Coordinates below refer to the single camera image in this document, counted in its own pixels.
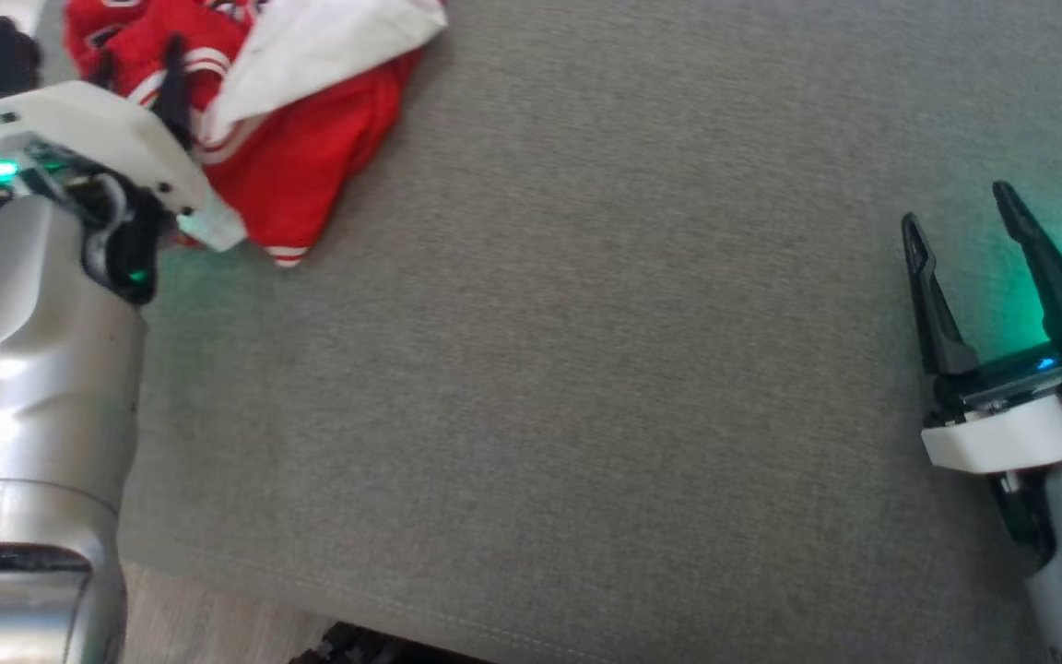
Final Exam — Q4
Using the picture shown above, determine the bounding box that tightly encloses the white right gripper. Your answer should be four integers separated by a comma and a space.
901, 181, 1062, 475

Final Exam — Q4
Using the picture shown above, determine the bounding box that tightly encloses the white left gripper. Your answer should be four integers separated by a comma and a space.
0, 32, 248, 253

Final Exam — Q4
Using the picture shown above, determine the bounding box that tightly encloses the red and white basketball jersey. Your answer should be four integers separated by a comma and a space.
64, 0, 449, 269

